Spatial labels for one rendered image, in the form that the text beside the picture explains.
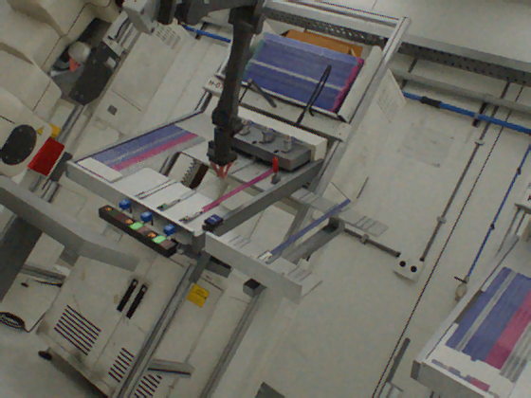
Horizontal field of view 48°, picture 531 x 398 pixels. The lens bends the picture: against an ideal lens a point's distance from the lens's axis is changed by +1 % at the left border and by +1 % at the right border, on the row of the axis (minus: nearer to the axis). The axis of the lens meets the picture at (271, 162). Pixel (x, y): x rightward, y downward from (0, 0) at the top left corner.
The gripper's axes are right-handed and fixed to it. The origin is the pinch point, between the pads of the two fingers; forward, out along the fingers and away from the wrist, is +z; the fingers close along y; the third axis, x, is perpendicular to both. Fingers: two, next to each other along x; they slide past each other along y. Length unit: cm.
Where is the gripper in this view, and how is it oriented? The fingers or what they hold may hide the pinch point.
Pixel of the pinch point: (222, 175)
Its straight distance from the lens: 223.1
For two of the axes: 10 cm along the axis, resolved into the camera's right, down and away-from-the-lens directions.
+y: -7.8, -3.4, 5.3
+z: -0.4, 8.7, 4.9
